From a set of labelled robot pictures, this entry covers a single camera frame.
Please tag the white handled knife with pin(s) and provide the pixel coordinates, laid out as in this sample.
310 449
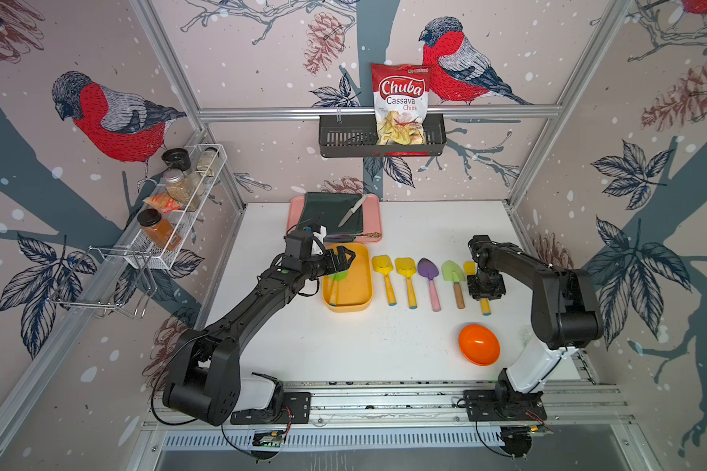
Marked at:
354 209

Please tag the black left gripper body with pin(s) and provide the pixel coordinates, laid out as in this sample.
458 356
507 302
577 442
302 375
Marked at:
318 264

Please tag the green transparent cup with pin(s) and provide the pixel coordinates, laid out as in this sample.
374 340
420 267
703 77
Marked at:
526 335

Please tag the chrome wire holder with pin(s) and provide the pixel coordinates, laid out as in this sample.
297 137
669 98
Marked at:
106 280

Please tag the orange bowl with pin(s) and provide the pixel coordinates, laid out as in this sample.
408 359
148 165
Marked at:
479 345

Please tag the orange snack packet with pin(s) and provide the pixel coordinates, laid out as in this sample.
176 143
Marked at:
163 203

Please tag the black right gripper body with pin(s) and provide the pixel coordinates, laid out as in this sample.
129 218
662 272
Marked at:
484 284

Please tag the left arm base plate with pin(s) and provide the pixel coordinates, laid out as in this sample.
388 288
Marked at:
264 400

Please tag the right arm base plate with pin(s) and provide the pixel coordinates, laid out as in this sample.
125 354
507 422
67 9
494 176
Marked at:
486 406

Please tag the red cassava chips bag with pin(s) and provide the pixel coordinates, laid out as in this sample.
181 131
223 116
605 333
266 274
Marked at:
400 101

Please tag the silver lid spice jar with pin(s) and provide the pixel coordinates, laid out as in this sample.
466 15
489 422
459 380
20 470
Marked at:
183 188

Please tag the black lid spice jar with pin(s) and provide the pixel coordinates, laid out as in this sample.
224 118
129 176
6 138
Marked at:
177 158

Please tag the pink plastic tray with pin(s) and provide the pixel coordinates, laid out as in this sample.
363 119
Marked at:
371 215

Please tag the yellow storage box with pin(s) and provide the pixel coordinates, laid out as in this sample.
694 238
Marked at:
356 291

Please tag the white wire spice rack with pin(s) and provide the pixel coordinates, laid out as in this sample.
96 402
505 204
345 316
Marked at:
182 221

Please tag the green shovel wooden handle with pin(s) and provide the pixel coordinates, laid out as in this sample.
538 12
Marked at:
453 274

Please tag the clear glass jar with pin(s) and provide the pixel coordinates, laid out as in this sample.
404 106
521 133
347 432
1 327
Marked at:
207 164

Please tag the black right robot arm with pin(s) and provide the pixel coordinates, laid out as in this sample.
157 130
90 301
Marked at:
564 317

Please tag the purple shovel pink handle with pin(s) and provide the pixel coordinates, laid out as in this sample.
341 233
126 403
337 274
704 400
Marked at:
427 269

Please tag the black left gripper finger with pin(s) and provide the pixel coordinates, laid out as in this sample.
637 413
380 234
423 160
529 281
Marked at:
343 254
337 269

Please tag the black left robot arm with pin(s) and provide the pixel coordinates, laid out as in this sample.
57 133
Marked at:
203 377

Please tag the dark green folded cloth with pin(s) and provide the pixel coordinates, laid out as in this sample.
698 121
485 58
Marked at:
327 209

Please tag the iridescent gold spoon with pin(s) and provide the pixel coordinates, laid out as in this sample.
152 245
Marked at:
354 238

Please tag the orange sauce jar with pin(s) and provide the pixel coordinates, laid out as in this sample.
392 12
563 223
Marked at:
158 229

